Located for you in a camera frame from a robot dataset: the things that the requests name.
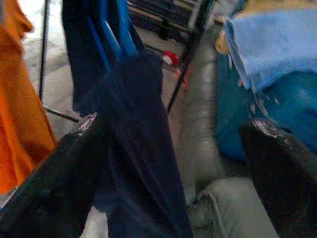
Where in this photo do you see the dark navy garment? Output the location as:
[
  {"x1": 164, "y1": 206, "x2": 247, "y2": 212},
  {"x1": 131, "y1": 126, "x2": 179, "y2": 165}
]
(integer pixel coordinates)
[{"x1": 61, "y1": 0, "x2": 194, "y2": 238}]

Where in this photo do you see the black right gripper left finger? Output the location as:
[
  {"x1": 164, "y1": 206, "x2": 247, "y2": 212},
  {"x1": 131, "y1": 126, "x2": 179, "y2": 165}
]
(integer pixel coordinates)
[{"x1": 0, "y1": 113, "x2": 111, "y2": 238}]

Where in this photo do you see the blue plastic hanger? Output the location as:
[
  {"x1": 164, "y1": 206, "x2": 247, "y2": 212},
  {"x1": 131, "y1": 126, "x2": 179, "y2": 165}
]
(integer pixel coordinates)
[{"x1": 86, "y1": 0, "x2": 139, "y2": 65}]

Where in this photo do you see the grey-green leather sofa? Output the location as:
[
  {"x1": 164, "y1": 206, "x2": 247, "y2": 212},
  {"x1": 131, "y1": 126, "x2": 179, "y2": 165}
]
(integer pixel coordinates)
[{"x1": 173, "y1": 24, "x2": 280, "y2": 238}]

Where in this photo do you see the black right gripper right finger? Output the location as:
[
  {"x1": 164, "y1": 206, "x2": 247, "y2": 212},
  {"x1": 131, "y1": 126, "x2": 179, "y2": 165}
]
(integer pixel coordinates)
[{"x1": 240, "y1": 118, "x2": 317, "y2": 238}]

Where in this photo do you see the black clothes drying rack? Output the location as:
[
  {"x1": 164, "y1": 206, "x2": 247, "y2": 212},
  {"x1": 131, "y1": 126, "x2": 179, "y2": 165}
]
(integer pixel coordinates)
[{"x1": 38, "y1": 0, "x2": 216, "y2": 123}]

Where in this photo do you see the light blue towel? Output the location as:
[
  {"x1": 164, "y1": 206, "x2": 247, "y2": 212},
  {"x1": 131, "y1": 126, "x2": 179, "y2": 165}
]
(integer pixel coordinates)
[{"x1": 224, "y1": 9, "x2": 317, "y2": 92}]

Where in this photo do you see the red white tape roll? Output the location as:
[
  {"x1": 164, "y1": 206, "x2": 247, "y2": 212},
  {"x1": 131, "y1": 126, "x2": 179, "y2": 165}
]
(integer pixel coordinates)
[{"x1": 162, "y1": 51, "x2": 181, "y2": 66}]

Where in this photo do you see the orange t-shirt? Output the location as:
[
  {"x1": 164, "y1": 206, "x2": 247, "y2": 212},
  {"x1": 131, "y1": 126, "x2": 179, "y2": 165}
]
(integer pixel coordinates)
[{"x1": 0, "y1": 0, "x2": 59, "y2": 194}]

